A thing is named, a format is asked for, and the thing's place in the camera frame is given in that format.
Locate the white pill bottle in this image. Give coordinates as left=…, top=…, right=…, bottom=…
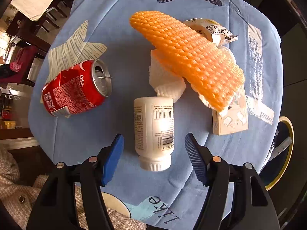
left=134, top=97, right=175, bottom=172

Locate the small beige paper box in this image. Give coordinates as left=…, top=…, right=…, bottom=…
left=212, top=86, right=248, bottom=136

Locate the red cola can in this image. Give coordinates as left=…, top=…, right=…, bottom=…
left=42, top=59, right=112, bottom=117

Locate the white tissue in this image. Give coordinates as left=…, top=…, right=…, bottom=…
left=149, top=49, right=186, bottom=103

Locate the orange foam fruit net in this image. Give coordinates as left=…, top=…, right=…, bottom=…
left=130, top=11, right=245, bottom=113

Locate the white snack wrapper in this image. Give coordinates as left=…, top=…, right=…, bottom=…
left=183, top=18, right=238, bottom=46

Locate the yellow rimmed trash bin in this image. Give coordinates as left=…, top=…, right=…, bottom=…
left=259, top=116, right=295, bottom=191

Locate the beige knit sweater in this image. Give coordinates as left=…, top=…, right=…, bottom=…
left=1, top=148, right=147, bottom=229

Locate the blue star tablecloth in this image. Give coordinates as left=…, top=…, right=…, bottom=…
left=28, top=0, right=283, bottom=229

